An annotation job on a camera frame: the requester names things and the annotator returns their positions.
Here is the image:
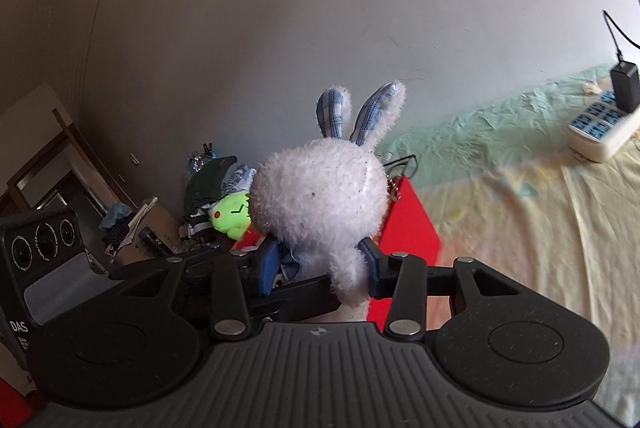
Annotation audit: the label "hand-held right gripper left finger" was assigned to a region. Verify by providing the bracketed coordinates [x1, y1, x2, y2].
[117, 238, 281, 343]

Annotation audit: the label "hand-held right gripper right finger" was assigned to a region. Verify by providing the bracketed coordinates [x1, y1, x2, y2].
[357, 237, 541, 341]

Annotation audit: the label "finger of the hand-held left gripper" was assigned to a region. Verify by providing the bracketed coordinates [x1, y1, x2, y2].
[249, 275, 342, 323]

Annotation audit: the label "red cardboard box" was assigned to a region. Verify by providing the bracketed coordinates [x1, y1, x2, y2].
[227, 175, 443, 334]

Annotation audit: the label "white bunny plush checked ears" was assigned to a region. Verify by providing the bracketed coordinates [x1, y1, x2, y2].
[248, 80, 408, 306]

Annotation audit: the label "bright green frog plush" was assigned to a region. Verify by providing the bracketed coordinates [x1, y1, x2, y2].
[207, 191, 252, 241]

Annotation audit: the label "striped cloth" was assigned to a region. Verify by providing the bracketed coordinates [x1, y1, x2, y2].
[180, 203, 216, 239]

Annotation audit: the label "dark green cap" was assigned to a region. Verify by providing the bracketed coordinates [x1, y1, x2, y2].
[184, 155, 240, 219]

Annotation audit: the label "blue rag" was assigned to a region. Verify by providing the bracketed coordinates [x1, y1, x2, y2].
[100, 202, 133, 229]

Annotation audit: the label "black eyeglasses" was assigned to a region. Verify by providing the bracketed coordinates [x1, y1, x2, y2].
[377, 153, 418, 181]

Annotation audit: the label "brown cardboard box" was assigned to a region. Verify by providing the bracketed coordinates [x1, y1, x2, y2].
[107, 198, 186, 266]

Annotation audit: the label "black cylindrical device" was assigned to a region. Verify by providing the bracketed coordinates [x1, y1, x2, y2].
[137, 228, 173, 254]

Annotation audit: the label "white power strip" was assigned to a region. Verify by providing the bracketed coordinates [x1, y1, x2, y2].
[566, 91, 640, 164]

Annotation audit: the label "black charger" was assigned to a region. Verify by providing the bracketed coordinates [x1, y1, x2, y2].
[610, 62, 640, 114]

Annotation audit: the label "wooden furniture frame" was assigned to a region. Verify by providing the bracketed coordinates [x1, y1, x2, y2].
[0, 83, 121, 219]

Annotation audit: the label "black charger cable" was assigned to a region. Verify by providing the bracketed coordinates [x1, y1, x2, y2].
[602, 10, 640, 66]

